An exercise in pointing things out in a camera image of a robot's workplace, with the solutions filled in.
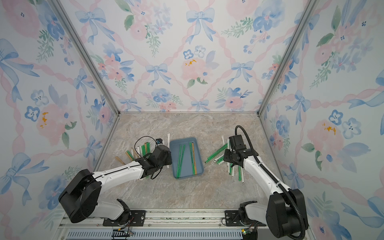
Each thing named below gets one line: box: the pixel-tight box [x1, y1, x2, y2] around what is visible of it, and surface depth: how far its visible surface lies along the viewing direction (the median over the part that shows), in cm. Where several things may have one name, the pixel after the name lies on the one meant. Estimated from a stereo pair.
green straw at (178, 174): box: [176, 144, 186, 179], surface depth 94 cm
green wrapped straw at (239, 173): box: [238, 165, 242, 181], surface depth 91 cm
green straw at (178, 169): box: [176, 144, 182, 178], surface depth 93 cm
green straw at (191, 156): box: [189, 142, 195, 175], surface depth 97 cm
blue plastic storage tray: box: [170, 137, 204, 180], surface depth 95 cm
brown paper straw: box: [191, 142, 197, 175], surface depth 97 cm
